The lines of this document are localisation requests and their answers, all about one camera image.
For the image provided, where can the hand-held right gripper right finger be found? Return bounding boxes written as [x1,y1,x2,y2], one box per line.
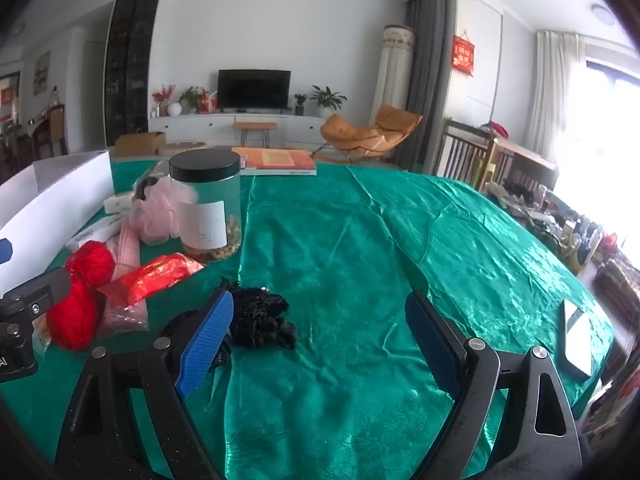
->
[404,290,583,480]

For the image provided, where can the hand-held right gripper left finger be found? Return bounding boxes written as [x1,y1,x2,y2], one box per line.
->
[54,287,236,480]

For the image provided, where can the red yarn ball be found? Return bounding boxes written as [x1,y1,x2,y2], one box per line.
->
[65,240,117,286]
[46,277,99,352]

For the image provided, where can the black lace cloth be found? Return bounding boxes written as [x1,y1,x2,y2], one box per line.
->
[160,277,298,376]

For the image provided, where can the white cardboard box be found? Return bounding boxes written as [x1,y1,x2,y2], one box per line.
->
[0,150,115,296]

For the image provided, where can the pink roll in clear wrap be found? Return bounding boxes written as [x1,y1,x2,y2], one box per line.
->
[97,220,151,338]

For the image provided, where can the red plastic packet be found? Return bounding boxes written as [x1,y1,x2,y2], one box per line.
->
[97,254,205,307]

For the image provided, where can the small white box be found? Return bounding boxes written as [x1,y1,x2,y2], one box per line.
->
[103,192,136,213]

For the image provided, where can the green satin tablecloth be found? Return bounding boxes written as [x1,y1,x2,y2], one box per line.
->
[0,157,616,480]

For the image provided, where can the pink mesh bath pouf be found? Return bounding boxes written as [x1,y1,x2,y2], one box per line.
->
[131,177,196,246]

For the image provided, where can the smartphone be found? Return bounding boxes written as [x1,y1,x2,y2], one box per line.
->
[564,299,593,380]

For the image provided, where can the clear jar with black lid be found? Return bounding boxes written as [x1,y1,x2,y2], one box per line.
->
[168,149,243,264]

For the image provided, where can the brown cardboard box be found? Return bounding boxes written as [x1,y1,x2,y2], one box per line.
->
[115,131,167,157]

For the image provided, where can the pile of assorted clutter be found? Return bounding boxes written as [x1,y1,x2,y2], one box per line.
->
[487,180,640,311]

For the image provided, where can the orange book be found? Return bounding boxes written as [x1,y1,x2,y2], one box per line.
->
[231,147,318,177]

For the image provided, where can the white tv cabinet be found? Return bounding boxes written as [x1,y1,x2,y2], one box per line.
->
[148,111,331,147]

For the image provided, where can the orange lounge chair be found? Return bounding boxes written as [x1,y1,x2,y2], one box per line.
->
[320,104,423,166]

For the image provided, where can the dark display cabinet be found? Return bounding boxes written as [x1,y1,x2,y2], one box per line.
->
[103,0,163,146]

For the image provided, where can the red flower arrangement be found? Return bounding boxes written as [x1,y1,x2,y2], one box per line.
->
[151,84,177,117]

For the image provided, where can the wooden stool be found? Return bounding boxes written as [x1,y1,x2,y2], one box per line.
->
[233,121,278,148]

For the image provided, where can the leafy green potted plant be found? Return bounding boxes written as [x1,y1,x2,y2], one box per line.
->
[178,86,211,115]

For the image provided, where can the black television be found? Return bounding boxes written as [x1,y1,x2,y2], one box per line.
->
[217,69,292,111]

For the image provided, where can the large green potted plant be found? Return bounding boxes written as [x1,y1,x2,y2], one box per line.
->
[310,85,348,118]

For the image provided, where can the grey curtain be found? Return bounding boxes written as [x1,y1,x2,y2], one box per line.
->
[402,0,453,173]

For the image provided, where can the white sheer curtain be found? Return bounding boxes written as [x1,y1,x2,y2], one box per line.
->
[525,30,586,161]

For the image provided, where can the covered floor air conditioner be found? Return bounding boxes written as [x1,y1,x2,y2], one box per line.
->
[372,24,416,116]

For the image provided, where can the framed wall painting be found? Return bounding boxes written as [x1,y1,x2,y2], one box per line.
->
[32,50,52,96]

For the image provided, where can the red wall hanging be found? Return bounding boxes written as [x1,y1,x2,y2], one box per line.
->
[452,34,476,77]

